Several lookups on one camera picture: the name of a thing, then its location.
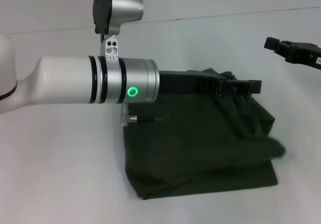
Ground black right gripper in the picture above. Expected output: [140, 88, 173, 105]
[264, 37, 321, 71]

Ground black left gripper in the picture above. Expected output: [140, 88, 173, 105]
[157, 69, 263, 98]

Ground dark green FREE! t-shirt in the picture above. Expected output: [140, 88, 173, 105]
[124, 67, 287, 201]

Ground dark reddish cable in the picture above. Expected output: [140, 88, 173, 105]
[136, 117, 165, 122]

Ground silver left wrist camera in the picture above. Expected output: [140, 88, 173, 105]
[92, 0, 144, 34]

